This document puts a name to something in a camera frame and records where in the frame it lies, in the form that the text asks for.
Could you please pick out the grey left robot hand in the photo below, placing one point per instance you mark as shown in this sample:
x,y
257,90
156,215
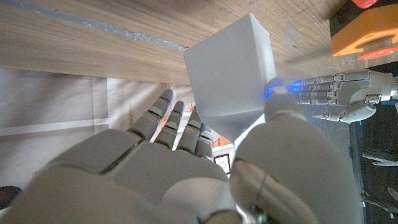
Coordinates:
x,y
363,90

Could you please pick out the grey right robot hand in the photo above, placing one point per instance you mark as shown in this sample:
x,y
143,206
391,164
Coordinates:
x,y
149,180

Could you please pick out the white milk carton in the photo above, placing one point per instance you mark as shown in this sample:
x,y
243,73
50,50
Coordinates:
x,y
230,77

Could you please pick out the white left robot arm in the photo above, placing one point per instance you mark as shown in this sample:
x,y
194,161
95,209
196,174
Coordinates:
x,y
395,88

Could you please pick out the orange box with red button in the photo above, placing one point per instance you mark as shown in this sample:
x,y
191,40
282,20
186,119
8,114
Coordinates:
x,y
360,34

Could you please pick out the red strawberry-shaped block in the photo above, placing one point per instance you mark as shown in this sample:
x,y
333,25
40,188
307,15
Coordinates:
x,y
364,3

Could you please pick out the printed bookshelf backdrop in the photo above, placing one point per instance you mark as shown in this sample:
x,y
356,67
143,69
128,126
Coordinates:
x,y
62,124

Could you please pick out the grey tape outline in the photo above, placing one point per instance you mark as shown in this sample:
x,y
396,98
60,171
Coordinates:
x,y
93,23

